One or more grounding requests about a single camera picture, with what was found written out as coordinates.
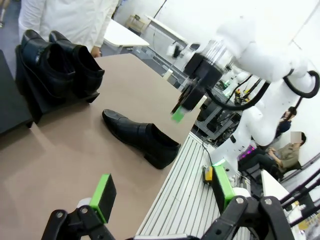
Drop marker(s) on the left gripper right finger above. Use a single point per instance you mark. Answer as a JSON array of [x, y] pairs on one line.
[[221, 190]]

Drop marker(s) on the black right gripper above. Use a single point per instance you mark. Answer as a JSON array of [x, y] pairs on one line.
[[202, 72]]

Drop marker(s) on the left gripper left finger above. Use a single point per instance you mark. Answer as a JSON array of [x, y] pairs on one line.
[[106, 197]]

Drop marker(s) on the black leather dress shoe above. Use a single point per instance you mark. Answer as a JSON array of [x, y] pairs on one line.
[[35, 47], [87, 83], [135, 132]]

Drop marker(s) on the person's left forearm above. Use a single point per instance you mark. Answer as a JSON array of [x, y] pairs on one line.
[[105, 25]]

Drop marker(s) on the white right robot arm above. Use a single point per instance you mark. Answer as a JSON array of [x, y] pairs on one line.
[[265, 57]]

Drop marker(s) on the black shoe stand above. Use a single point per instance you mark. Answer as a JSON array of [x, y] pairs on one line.
[[57, 106], [12, 100]]

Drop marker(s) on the person's left hand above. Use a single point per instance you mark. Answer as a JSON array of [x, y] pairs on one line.
[[95, 52]]

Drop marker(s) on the yellow emergency stop button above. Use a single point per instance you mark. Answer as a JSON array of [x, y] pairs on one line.
[[208, 175]]

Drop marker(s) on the grey equipment rack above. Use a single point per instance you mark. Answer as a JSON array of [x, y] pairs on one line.
[[215, 120]]

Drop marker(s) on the seated person in khaki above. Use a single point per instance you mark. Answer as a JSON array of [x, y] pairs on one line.
[[290, 152]]

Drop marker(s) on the person in navy top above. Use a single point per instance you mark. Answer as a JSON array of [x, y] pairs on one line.
[[283, 125]]

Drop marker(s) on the large white table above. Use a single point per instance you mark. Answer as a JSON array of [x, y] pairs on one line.
[[120, 37]]

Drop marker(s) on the person in white jacket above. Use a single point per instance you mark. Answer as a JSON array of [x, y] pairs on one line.
[[62, 17]]

